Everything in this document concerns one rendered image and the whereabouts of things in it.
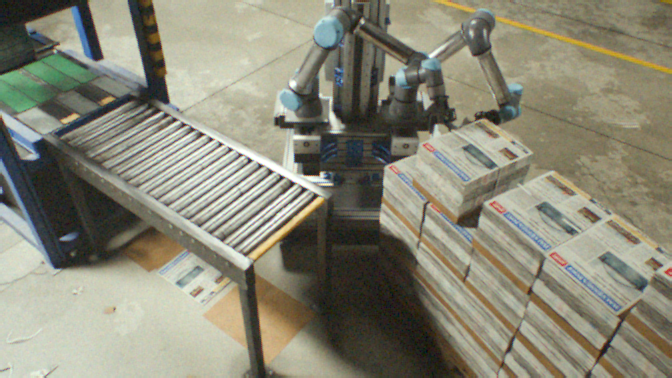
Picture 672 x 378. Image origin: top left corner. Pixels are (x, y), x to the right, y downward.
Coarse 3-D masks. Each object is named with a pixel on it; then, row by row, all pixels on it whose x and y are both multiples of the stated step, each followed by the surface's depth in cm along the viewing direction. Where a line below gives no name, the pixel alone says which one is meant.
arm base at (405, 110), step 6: (396, 102) 277; (402, 102) 275; (408, 102) 274; (414, 102) 277; (390, 108) 282; (396, 108) 279; (402, 108) 276; (408, 108) 276; (414, 108) 279; (390, 114) 282; (396, 114) 279; (402, 114) 277; (408, 114) 277; (414, 114) 279
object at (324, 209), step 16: (144, 96) 292; (176, 112) 281; (192, 128) 272; (208, 128) 272; (224, 144) 263; (240, 144) 262; (256, 160) 254; (288, 176) 246; (304, 192) 243; (320, 192) 239; (320, 208) 242
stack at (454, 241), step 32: (416, 160) 253; (384, 192) 259; (416, 192) 236; (384, 224) 269; (416, 224) 243; (448, 224) 222; (384, 256) 283; (416, 256) 253; (448, 256) 230; (480, 256) 211; (384, 288) 294; (416, 288) 264; (448, 288) 238; (480, 288) 219; (512, 288) 201; (448, 320) 248; (480, 320) 225; (512, 320) 208; (544, 320) 192; (448, 352) 259; (480, 352) 234; (512, 352) 215; (544, 352) 198; (576, 352) 184
